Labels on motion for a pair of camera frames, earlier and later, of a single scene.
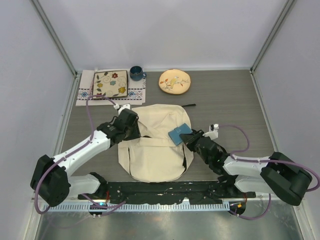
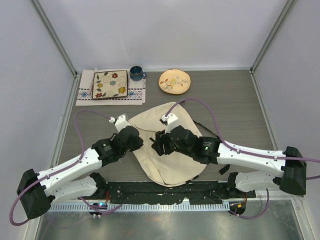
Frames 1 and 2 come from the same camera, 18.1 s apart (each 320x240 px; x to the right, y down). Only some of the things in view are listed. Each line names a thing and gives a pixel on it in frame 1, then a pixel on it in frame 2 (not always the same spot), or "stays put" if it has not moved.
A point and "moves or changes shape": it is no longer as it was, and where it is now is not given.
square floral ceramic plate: (111, 83) stays put
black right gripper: (190, 139) → (158, 145)
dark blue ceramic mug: (136, 73) stays put
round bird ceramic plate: (174, 81) stays put
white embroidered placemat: (136, 91) stays put
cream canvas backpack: (153, 157) moves or changes shape
